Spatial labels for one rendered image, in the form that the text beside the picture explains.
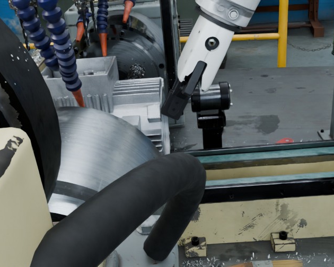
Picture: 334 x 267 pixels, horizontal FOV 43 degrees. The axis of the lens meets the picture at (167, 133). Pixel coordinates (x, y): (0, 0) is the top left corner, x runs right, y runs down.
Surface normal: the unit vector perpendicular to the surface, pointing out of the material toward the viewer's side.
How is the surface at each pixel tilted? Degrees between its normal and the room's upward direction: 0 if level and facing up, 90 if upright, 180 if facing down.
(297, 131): 0
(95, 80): 90
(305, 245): 0
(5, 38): 59
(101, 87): 90
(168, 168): 54
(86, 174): 24
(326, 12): 90
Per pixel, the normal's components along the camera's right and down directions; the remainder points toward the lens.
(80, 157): 0.26, -0.86
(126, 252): -0.09, -0.89
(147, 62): -0.01, 0.46
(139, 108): -0.09, -0.45
